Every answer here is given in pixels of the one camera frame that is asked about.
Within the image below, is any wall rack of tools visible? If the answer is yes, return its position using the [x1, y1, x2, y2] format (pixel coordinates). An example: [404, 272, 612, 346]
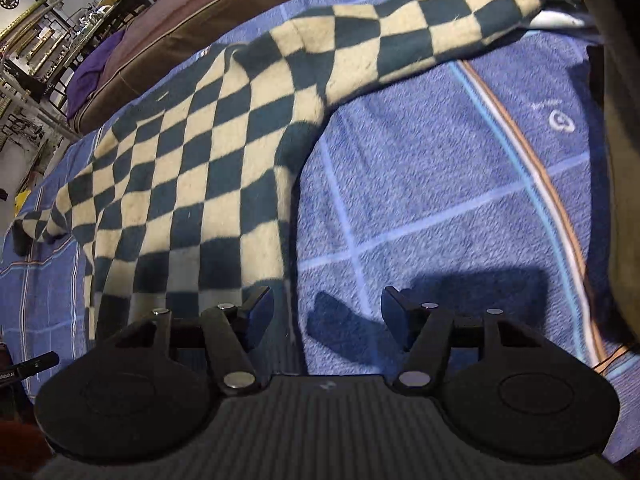
[0, 0, 153, 171]

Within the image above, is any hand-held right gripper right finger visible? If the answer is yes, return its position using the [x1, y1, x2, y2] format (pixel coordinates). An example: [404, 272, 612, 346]
[381, 287, 542, 396]

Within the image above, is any blue striped blanket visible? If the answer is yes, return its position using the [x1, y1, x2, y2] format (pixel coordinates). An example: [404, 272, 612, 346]
[0, 0, 636, 413]

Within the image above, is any brown mattress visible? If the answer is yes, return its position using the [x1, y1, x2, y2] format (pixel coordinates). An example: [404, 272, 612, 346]
[67, 0, 423, 133]

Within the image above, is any checkered knit sweater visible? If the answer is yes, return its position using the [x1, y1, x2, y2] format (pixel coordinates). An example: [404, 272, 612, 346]
[14, 0, 621, 348]

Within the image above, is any dark olive cloth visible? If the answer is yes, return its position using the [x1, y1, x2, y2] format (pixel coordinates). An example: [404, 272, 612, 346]
[584, 0, 640, 353]

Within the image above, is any purple cloth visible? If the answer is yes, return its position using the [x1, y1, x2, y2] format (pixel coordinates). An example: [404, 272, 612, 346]
[66, 29, 127, 122]

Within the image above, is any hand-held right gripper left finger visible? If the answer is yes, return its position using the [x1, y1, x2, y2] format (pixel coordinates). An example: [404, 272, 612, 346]
[115, 286, 276, 396]

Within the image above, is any black printed rod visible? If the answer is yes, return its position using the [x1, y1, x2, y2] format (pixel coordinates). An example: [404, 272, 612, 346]
[0, 352, 60, 387]

